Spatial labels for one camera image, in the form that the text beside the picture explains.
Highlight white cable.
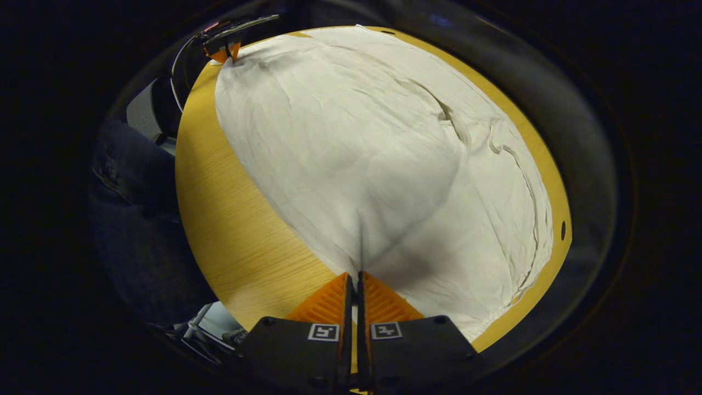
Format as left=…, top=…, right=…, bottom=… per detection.
left=169, top=34, right=199, bottom=113

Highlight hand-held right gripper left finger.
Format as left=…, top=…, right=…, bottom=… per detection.
left=239, top=273, right=354, bottom=393

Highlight white plastic object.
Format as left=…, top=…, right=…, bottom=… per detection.
left=165, top=301, right=250, bottom=363

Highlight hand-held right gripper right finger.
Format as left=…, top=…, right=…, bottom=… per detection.
left=356, top=270, right=478, bottom=393

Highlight white jeans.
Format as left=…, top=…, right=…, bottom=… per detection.
left=214, top=25, right=554, bottom=343

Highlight person's dark trouser leg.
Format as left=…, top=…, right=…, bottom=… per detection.
left=88, top=118, right=220, bottom=327

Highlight grey ribbed panel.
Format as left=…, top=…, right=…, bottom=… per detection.
left=126, top=78, right=166, bottom=145

